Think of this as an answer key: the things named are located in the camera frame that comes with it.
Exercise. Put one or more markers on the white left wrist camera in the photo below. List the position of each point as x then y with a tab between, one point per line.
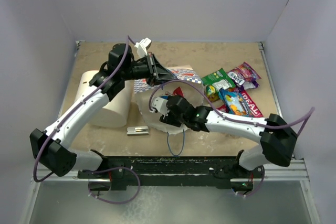
143	47

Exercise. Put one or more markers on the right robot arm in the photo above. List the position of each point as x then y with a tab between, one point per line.
275	139

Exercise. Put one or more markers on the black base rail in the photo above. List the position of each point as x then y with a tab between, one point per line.
119	172

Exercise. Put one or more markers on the aluminium frame rail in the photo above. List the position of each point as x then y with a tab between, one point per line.
295	172

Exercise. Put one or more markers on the orange Fox's candy bag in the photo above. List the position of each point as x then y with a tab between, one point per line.
212	93

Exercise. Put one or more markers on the blue snack bag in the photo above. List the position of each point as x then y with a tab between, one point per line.
234	103

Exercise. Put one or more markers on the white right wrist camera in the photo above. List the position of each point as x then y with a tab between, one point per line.
158	105

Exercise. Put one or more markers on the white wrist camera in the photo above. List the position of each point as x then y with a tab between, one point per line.
143	47
158	105

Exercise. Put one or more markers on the white paper roll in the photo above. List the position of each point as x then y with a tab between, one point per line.
115	113

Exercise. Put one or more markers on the purple snack packet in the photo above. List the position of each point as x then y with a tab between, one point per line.
250	85

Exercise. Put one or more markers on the small silver metal block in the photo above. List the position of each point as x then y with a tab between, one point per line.
137	130

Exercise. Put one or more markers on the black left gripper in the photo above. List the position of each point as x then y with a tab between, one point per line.
157	75

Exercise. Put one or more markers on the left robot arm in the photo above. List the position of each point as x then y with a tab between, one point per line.
51	147

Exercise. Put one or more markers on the blue checkered paper bag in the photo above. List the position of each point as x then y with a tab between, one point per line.
163	138

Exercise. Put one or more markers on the purple Fox's berries bag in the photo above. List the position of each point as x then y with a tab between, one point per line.
243	73

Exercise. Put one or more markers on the pink snack bag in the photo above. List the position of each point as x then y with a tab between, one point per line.
254	110

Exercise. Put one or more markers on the red mints packet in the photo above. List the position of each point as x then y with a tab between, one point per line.
178	91

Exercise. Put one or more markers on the green snack packet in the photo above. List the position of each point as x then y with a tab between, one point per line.
218	79

